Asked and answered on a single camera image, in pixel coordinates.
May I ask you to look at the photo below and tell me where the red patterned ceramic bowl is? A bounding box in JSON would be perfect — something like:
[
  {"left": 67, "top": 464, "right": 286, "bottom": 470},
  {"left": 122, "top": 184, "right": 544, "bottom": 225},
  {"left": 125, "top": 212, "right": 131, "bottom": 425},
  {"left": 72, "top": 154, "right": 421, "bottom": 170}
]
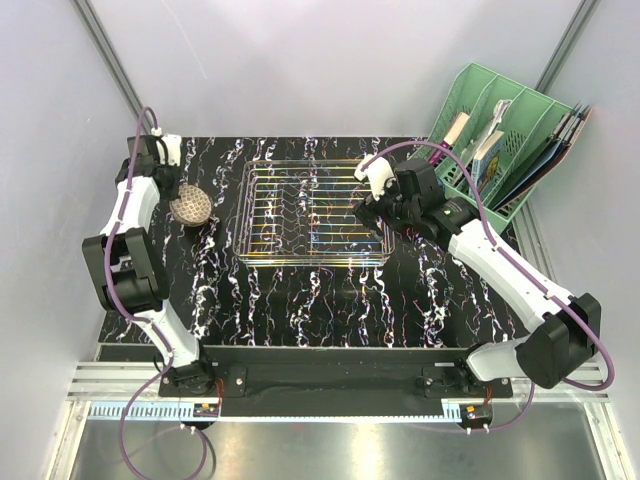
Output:
[{"left": 169, "top": 183, "right": 213, "bottom": 227}]

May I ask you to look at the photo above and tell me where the metal wire dish rack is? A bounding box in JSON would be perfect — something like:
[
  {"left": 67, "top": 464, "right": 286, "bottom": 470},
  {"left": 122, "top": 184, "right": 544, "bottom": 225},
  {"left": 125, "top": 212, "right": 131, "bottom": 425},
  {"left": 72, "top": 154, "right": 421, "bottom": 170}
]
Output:
[{"left": 233, "top": 159, "right": 396, "bottom": 268}]

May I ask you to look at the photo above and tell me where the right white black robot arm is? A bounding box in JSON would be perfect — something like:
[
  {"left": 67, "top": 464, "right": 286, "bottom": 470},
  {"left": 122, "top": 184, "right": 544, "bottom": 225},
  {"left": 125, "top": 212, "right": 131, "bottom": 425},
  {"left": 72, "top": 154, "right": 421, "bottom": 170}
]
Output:
[{"left": 354, "top": 158, "right": 601, "bottom": 397}]

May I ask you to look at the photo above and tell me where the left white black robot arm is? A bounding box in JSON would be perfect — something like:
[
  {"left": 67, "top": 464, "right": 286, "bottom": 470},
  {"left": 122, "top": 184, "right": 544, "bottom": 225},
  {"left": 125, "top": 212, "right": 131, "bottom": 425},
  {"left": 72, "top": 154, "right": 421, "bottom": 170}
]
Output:
[{"left": 82, "top": 128, "right": 216, "bottom": 396}]

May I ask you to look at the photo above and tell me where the blue yellow cover book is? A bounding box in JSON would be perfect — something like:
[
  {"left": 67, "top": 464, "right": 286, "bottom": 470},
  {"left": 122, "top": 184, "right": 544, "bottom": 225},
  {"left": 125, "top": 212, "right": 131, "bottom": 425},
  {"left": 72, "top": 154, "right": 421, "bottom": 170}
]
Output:
[{"left": 471, "top": 130, "right": 504, "bottom": 197}]

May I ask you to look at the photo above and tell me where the purple spine book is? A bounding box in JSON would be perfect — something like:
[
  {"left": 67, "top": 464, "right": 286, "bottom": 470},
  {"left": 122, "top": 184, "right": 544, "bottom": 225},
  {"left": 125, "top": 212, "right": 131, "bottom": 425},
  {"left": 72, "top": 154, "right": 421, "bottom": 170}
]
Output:
[{"left": 428, "top": 112, "right": 470, "bottom": 167}]

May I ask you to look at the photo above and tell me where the green plastic file organizer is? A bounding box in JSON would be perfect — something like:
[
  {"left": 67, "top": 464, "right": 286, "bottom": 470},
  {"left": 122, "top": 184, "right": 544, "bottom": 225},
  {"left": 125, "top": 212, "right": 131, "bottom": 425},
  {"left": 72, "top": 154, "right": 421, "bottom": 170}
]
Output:
[{"left": 419, "top": 63, "right": 591, "bottom": 233}]

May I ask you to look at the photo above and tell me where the white crumpled paper item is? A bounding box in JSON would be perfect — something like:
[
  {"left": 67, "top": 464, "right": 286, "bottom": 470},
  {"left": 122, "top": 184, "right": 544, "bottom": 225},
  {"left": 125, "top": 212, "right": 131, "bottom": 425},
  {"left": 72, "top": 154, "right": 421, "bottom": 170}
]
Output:
[{"left": 481, "top": 99, "right": 512, "bottom": 140}]

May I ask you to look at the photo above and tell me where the black marble pattern mat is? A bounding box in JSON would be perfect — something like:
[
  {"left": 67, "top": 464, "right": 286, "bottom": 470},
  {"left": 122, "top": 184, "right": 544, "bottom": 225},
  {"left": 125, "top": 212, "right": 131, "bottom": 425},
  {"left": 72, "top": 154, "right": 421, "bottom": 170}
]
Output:
[{"left": 99, "top": 135, "right": 549, "bottom": 350}]

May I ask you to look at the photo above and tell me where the dark folders stack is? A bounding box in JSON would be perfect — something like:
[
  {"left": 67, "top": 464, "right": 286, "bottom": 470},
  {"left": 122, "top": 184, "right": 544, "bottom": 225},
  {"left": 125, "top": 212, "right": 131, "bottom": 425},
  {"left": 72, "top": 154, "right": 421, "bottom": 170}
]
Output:
[{"left": 489, "top": 104, "right": 591, "bottom": 211}]

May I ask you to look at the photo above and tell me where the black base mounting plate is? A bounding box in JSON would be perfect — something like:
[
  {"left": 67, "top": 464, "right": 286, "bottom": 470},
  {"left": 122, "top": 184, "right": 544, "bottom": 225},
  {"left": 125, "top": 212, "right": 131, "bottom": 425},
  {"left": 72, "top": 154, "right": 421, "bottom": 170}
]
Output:
[{"left": 158, "top": 344, "right": 512, "bottom": 419}]

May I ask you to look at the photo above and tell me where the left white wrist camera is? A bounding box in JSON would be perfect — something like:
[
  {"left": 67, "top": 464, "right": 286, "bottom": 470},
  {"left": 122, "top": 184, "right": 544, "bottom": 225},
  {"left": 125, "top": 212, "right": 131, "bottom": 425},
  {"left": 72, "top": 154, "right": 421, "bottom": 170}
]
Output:
[{"left": 151, "top": 127, "right": 182, "bottom": 167}]

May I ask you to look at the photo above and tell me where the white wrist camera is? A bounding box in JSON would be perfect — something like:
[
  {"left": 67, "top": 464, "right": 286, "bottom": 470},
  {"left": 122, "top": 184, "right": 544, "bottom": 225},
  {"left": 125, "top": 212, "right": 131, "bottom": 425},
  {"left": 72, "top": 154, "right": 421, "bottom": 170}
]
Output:
[
  {"left": 151, "top": 127, "right": 182, "bottom": 167},
  {"left": 353, "top": 155, "right": 394, "bottom": 200}
]

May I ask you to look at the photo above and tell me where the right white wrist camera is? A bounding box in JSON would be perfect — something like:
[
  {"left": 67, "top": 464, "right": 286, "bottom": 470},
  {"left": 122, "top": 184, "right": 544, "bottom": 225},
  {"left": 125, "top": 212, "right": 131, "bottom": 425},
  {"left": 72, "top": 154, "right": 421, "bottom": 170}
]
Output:
[{"left": 353, "top": 155, "right": 394, "bottom": 200}]

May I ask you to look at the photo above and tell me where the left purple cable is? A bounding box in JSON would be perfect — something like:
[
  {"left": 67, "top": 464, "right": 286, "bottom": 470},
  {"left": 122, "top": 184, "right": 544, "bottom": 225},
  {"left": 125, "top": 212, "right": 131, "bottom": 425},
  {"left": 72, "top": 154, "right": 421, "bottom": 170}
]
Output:
[{"left": 102, "top": 106, "right": 219, "bottom": 475}]

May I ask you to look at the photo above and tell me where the purple cable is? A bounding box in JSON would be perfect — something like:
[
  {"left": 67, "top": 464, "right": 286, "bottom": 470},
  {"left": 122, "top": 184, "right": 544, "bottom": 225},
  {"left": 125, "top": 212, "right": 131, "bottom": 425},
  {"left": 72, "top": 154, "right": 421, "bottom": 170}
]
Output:
[
  {"left": 360, "top": 139, "right": 616, "bottom": 431},
  {"left": 102, "top": 106, "right": 219, "bottom": 475}
]

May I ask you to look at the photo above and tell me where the aluminium rail frame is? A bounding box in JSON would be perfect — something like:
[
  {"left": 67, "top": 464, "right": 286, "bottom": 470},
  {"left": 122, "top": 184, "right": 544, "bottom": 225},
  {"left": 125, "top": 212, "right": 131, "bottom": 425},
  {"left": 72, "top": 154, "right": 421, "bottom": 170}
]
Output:
[{"left": 67, "top": 362, "right": 611, "bottom": 406}]

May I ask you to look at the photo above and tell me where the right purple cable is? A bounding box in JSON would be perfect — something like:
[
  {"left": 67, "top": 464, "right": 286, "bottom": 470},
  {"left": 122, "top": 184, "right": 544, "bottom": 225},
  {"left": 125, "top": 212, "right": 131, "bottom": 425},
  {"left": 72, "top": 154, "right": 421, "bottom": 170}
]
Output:
[{"left": 360, "top": 139, "right": 616, "bottom": 431}]

